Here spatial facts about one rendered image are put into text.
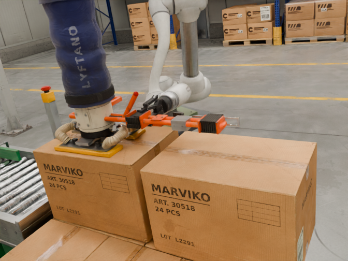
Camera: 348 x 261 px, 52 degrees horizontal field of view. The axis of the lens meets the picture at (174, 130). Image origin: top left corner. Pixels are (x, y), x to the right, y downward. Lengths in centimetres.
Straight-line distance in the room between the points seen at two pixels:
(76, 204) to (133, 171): 46
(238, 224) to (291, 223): 19
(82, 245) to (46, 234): 24
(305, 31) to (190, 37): 649
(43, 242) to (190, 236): 76
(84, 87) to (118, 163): 36
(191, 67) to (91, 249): 121
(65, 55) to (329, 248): 187
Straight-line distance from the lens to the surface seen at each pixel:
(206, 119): 139
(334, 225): 266
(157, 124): 150
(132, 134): 172
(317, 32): 850
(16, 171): 278
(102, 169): 159
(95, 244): 178
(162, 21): 199
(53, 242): 189
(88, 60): 157
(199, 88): 234
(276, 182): 127
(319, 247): 248
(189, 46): 220
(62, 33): 157
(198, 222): 143
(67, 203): 190
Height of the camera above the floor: 161
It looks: 22 degrees down
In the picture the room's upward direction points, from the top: 8 degrees counter-clockwise
